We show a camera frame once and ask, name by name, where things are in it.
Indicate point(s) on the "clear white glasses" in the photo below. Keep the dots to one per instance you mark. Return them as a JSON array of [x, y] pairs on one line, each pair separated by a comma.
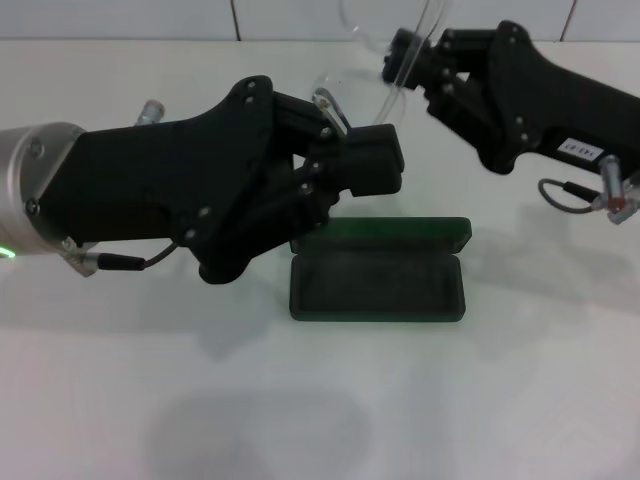
[[330, 107]]

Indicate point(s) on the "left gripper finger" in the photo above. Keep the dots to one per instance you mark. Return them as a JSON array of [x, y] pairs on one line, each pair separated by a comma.
[[375, 160]]

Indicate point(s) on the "green glasses case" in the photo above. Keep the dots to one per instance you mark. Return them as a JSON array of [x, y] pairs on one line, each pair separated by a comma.
[[375, 290]]

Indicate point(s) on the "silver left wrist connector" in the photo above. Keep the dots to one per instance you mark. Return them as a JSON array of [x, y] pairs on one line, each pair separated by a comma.
[[151, 112]]

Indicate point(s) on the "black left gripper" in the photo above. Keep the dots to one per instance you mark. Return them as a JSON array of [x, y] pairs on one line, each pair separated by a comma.
[[150, 185]]

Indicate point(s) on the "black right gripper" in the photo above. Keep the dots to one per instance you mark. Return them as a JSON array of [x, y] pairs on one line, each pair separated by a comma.
[[550, 95]]

